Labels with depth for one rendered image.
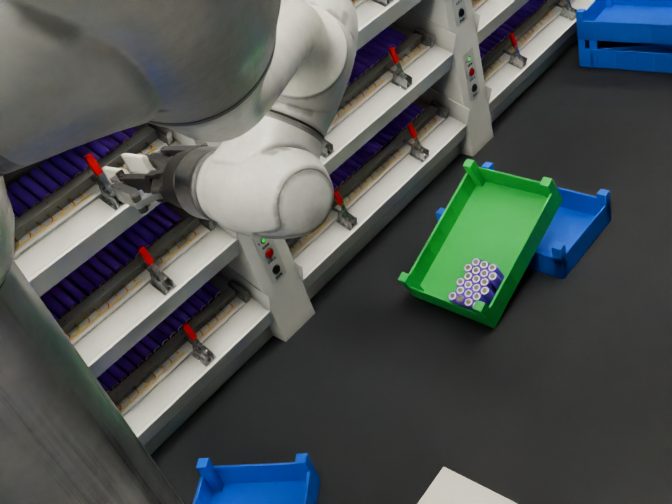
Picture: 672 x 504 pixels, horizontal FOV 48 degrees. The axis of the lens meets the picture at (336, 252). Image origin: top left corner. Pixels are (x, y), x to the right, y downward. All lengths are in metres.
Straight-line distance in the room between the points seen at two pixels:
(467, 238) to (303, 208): 0.86
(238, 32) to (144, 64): 0.04
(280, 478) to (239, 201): 0.68
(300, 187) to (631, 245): 0.98
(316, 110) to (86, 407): 0.49
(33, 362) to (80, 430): 0.05
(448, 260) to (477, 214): 0.12
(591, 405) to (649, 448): 0.12
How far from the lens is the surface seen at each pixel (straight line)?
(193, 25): 0.27
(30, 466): 0.40
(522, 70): 2.07
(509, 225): 1.57
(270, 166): 0.78
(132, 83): 0.29
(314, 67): 0.79
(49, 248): 1.23
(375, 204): 1.69
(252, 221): 0.79
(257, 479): 1.38
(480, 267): 1.47
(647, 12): 2.29
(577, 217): 1.69
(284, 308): 1.55
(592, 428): 1.33
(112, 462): 0.44
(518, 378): 1.40
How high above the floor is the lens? 1.08
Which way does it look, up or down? 38 degrees down
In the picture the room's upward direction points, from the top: 20 degrees counter-clockwise
